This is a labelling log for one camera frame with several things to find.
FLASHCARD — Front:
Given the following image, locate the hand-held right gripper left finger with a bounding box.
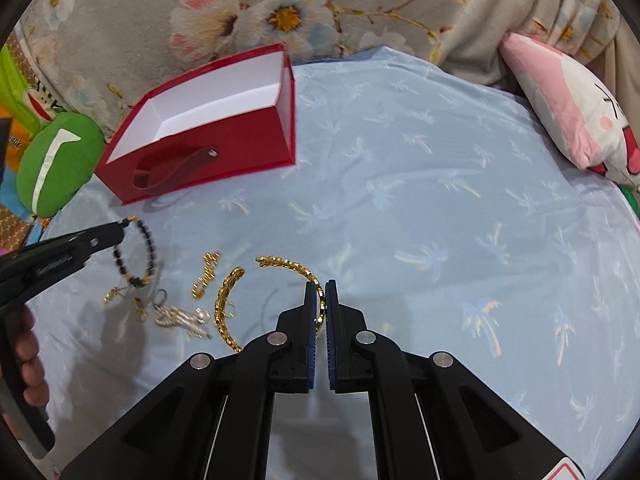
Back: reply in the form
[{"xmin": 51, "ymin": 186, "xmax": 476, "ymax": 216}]
[{"xmin": 59, "ymin": 281, "xmax": 317, "ymax": 480}]

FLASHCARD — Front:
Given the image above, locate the thin gold chain bracelet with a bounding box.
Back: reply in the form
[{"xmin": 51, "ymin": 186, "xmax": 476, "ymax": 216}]
[{"xmin": 192, "ymin": 251, "xmax": 222, "ymax": 301}]

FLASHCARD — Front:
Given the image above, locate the pearl hair clip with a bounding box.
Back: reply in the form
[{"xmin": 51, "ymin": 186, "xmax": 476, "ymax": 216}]
[{"xmin": 152, "ymin": 289, "xmax": 214, "ymax": 342}]

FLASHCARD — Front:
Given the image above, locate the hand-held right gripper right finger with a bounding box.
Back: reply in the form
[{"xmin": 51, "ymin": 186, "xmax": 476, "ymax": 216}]
[{"xmin": 324, "ymin": 280, "xmax": 586, "ymax": 480}]

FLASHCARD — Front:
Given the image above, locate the green round pillow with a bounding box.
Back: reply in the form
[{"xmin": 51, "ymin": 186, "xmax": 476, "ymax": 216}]
[{"xmin": 16, "ymin": 112, "xmax": 107, "ymax": 219}]

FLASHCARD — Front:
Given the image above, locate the thick gold link chain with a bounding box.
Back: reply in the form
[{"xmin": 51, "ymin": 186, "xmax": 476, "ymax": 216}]
[{"xmin": 214, "ymin": 255, "xmax": 328, "ymax": 356}]

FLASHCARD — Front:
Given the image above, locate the person's left hand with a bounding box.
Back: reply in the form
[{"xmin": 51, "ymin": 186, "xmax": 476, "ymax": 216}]
[{"xmin": 12, "ymin": 304, "xmax": 51, "ymax": 408}]

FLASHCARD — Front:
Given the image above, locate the grey floral blanket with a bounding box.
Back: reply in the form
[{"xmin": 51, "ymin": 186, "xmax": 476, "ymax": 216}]
[{"xmin": 15, "ymin": 0, "xmax": 632, "ymax": 137}]

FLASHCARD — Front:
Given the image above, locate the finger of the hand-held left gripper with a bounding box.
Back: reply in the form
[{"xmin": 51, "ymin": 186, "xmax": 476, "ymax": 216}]
[{"xmin": 25, "ymin": 223, "xmax": 127, "ymax": 297}]

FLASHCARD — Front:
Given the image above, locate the red box with strap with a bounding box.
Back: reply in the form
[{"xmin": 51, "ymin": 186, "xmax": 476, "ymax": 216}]
[{"xmin": 94, "ymin": 43, "xmax": 297, "ymax": 206}]

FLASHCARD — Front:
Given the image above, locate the pink and white pillow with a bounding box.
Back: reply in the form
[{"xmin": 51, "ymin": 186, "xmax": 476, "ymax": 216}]
[{"xmin": 500, "ymin": 31, "xmax": 640, "ymax": 192}]

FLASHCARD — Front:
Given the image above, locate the black bead bracelet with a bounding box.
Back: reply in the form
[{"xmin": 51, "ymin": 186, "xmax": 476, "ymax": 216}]
[{"xmin": 111, "ymin": 216, "xmax": 160, "ymax": 289}]

